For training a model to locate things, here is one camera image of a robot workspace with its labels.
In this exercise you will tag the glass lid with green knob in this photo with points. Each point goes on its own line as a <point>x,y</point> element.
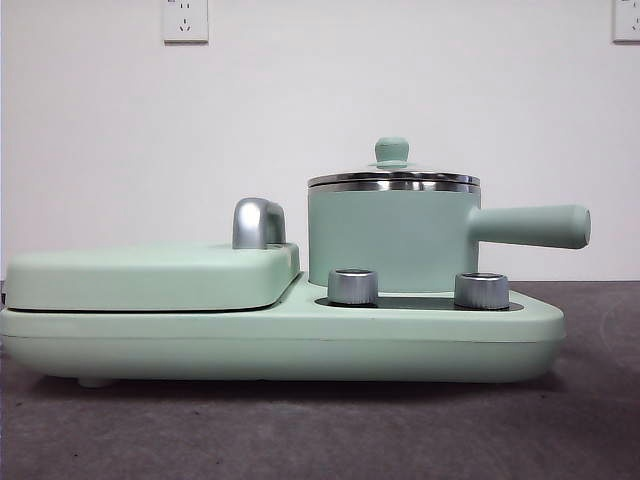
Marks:
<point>392,152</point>

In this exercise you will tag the silver control knob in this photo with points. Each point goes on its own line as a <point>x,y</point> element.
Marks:
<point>352,287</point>
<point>481,290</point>

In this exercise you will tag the black control panel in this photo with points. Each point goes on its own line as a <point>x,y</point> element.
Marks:
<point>415,301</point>

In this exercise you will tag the green breakfast machine base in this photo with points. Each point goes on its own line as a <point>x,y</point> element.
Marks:
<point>200,345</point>

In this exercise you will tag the green hinged griddle cover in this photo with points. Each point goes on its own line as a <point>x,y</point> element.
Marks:
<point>150,275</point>

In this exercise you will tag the white wall socket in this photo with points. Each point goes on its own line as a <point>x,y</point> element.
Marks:
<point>627,20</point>
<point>185,22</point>

